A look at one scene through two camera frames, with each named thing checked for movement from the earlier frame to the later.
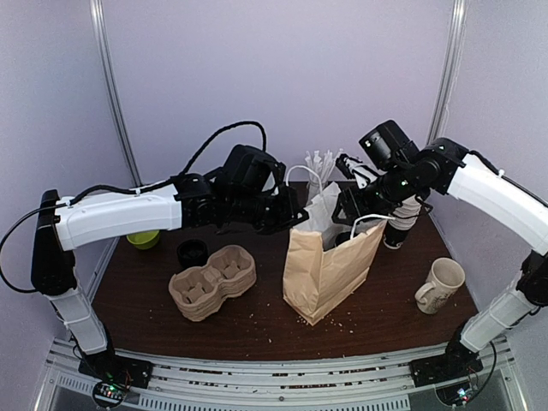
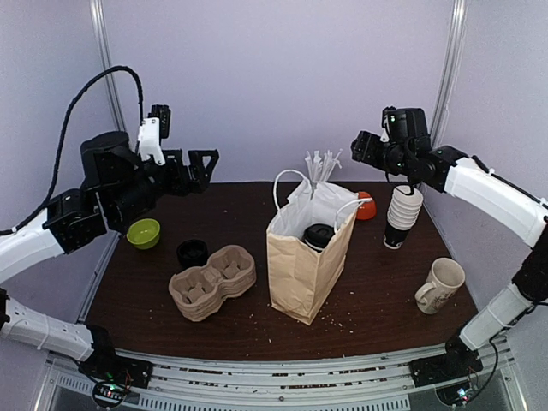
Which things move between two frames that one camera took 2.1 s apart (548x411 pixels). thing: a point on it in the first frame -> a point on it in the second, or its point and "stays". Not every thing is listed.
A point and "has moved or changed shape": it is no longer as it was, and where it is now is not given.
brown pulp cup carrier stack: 198,292 stays
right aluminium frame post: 437,123 stays
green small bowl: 144,240 stays
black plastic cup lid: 342,237 -> 318,235
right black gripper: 354,205 -> 367,146
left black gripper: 290,215 -> 199,179
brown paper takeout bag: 326,260 has moved or changed shape
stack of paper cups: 403,218 stays
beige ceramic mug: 442,282 stays
